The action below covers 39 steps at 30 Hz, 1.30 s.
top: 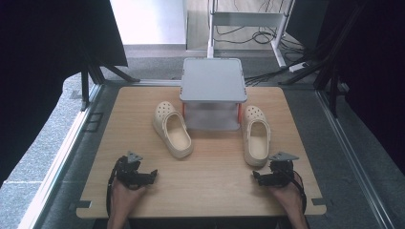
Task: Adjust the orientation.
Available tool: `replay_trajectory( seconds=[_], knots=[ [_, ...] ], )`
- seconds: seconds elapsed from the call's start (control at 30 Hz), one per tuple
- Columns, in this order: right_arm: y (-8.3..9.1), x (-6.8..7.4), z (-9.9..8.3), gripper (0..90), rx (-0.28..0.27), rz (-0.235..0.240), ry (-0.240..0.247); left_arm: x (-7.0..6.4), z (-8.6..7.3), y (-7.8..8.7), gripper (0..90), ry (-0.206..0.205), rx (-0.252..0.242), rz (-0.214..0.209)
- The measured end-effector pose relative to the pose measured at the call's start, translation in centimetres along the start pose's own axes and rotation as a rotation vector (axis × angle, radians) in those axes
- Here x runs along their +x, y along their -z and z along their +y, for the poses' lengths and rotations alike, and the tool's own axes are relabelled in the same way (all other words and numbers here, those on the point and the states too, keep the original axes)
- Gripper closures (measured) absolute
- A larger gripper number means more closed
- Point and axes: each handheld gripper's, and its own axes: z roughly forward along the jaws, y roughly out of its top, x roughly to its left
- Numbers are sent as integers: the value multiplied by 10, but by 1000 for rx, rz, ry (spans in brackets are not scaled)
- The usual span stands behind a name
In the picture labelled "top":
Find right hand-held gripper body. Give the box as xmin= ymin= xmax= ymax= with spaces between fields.
xmin=266 ymin=151 xmax=297 ymax=189

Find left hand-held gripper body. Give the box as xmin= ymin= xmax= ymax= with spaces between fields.
xmin=114 ymin=151 xmax=151 ymax=191

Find person's left hand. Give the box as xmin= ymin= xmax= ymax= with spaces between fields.
xmin=110 ymin=178 xmax=148 ymax=214

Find cream clog shoe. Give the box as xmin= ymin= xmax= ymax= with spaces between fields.
xmin=152 ymin=100 xmax=195 ymax=159
xmin=241 ymin=105 xmax=272 ymax=168

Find black metal stand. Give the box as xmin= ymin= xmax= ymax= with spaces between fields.
xmin=78 ymin=55 xmax=141 ymax=113
xmin=278 ymin=0 xmax=367 ymax=119

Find grey shoe rack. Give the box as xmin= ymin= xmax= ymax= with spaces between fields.
xmin=179 ymin=57 xmax=248 ymax=133

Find white power strip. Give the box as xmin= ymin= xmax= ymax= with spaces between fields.
xmin=288 ymin=61 xmax=309 ymax=73

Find dark curtain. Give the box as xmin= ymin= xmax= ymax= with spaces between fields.
xmin=318 ymin=0 xmax=405 ymax=177
xmin=0 ymin=0 xmax=129 ymax=187

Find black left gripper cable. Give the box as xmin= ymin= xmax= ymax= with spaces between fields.
xmin=105 ymin=156 xmax=125 ymax=218

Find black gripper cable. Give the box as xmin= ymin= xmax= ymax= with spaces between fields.
xmin=291 ymin=170 xmax=309 ymax=215
xmin=105 ymin=156 xmax=125 ymax=218

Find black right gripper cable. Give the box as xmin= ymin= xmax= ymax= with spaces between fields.
xmin=291 ymin=170 xmax=309 ymax=215

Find aluminium frame rail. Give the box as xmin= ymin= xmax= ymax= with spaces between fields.
xmin=314 ymin=89 xmax=397 ymax=229
xmin=17 ymin=83 xmax=103 ymax=229

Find black floor cables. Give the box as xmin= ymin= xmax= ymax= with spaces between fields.
xmin=213 ymin=24 xmax=308 ymax=55

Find white desk frame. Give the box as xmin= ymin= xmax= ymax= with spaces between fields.
xmin=206 ymin=0 xmax=296 ymax=69

